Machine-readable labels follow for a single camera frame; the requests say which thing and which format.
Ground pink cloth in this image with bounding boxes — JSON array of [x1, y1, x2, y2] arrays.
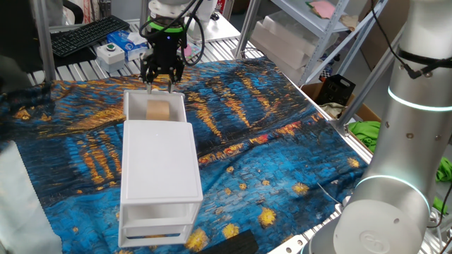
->
[[306, 0, 336, 20]]

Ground white button box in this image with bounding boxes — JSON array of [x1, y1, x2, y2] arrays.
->
[[95, 42, 126, 73]]

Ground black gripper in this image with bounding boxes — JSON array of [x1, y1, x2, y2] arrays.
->
[[140, 30, 185, 95]]

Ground white foam boxes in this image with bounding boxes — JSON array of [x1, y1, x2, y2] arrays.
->
[[250, 10, 329, 84]]

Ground black keyboard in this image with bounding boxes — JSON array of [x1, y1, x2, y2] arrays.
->
[[50, 14, 131, 59]]

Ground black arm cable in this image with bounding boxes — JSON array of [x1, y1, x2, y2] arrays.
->
[[138, 0, 206, 68]]

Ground cardboard box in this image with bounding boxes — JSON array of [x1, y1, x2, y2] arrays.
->
[[299, 81, 384, 156]]

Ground green cloth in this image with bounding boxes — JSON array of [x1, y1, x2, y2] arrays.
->
[[347, 120, 452, 214]]

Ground blue tissue box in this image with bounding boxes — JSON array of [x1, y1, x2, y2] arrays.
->
[[106, 30, 149, 61]]

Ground grey metal shelf rack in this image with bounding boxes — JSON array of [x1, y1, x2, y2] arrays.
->
[[234, 0, 389, 87]]

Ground black plastic crate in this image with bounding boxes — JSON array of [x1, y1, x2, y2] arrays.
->
[[316, 73, 357, 107]]

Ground wooden cube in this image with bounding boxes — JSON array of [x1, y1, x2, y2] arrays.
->
[[145, 99, 171, 121]]

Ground white plastic drawer cabinet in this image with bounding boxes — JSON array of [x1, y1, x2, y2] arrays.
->
[[118, 119, 205, 249]]

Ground aluminium frame strut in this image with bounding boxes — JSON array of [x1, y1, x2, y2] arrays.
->
[[30, 0, 57, 84], [139, 0, 152, 32], [335, 24, 407, 137]]

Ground starry night painted tablecloth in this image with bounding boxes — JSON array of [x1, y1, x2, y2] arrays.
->
[[0, 58, 375, 254]]

